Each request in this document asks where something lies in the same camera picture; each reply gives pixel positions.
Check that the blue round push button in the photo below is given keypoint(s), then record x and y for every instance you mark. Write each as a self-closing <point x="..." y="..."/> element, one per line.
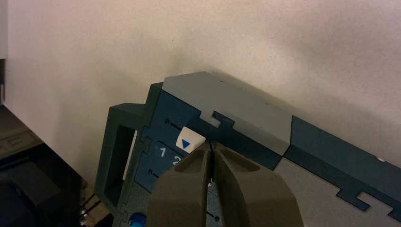
<point x="137" y="220"/>

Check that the dark teal modular control box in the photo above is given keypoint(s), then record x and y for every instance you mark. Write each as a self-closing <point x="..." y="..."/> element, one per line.
<point x="225" y="100"/>

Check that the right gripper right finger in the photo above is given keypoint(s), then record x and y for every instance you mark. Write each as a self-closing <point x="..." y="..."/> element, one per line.
<point x="250" y="197"/>

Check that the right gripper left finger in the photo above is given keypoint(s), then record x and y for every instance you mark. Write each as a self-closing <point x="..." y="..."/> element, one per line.
<point x="181" y="194"/>

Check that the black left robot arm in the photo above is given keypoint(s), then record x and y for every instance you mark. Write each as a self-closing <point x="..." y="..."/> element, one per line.
<point x="31" y="188"/>

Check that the white slider knob blue triangle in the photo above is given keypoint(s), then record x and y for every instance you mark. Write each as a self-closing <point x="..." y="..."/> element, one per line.
<point x="189" y="136"/>

